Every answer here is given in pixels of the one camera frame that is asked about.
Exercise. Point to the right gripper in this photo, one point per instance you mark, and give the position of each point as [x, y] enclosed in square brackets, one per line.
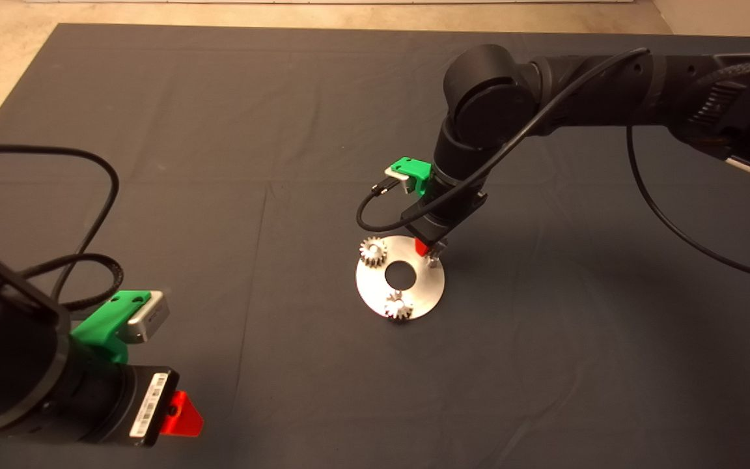
[443, 218]

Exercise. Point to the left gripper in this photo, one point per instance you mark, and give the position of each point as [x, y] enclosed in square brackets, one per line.
[140, 404]

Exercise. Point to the steel planetary gear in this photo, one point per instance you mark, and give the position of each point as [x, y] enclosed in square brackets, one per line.
[399, 307]
[372, 251]
[439, 249]

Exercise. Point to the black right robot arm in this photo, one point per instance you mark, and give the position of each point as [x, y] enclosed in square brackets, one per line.
[492, 98]

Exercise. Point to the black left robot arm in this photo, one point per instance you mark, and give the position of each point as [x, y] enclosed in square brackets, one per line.
[10, 365]

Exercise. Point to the round metal carrier plate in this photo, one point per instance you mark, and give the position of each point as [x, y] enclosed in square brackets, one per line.
[427, 293]

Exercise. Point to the dark grey table cloth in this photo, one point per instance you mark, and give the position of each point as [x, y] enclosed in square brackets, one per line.
[284, 130]

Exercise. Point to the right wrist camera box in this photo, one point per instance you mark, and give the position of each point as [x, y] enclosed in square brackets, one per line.
[401, 179]

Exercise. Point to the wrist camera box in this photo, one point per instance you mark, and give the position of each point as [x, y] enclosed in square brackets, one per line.
[150, 319]
[401, 179]

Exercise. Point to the right green camera mount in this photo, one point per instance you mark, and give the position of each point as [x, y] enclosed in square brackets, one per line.
[417, 170]

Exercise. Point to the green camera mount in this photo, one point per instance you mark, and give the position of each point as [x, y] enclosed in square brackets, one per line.
[417, 170]
[105, 322]

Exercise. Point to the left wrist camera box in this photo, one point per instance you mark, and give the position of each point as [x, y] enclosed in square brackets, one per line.
[150, 319]

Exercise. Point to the left green camera mount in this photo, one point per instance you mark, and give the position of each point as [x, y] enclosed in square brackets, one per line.
[105, 322]

